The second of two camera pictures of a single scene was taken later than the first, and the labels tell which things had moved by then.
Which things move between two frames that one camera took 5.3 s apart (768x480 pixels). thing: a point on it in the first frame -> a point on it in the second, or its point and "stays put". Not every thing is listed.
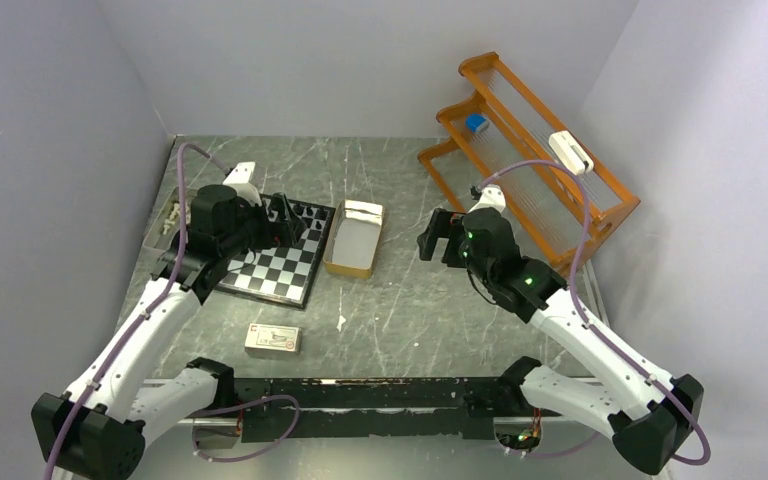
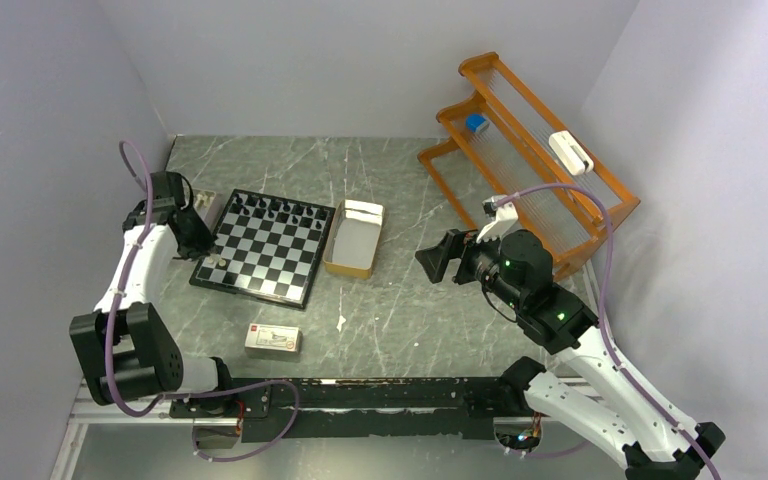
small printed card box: [273, 339] stays put
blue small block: [475, 120] stays put
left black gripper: [283, 232] -> [204, 245]
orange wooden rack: [500, 137] stays put
